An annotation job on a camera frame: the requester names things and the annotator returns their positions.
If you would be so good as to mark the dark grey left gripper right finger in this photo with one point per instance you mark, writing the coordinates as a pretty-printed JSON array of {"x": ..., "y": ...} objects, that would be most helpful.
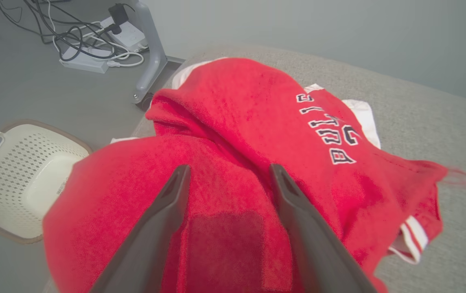
[{"x": 318, "y": 252}]

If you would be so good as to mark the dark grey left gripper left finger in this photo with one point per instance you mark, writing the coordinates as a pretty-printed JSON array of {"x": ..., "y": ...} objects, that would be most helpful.
[{"x": 147, "y": 244}]

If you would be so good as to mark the red shorts with white stripe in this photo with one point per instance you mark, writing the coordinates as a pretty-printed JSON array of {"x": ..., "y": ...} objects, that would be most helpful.
[{"x": 114, "y": 195}]

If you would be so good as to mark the red Bulls basketball jersey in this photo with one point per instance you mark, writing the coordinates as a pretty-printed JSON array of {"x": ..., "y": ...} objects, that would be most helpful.
[{"x": 257, "y": 114}]

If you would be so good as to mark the cream perforated laundry basket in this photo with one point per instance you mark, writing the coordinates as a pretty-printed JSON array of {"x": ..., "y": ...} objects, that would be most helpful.
[{"x": 21, "y": 171}]

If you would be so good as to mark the flat white power strip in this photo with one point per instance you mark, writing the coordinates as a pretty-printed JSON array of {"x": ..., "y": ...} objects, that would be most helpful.
[{"x": 82, "y": 63}]

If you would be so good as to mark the grey metal desk leg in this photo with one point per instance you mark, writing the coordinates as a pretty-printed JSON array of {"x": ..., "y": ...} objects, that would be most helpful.
[{"x": 153, "y": 49}]

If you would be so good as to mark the white power strip with sockets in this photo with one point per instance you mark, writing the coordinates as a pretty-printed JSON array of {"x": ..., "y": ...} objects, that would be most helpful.
[{"x": 129, "y": 34}]

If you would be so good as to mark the black plug adapter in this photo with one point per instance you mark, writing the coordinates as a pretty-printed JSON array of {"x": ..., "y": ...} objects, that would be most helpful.
[{"x": 118, "y": 14}]

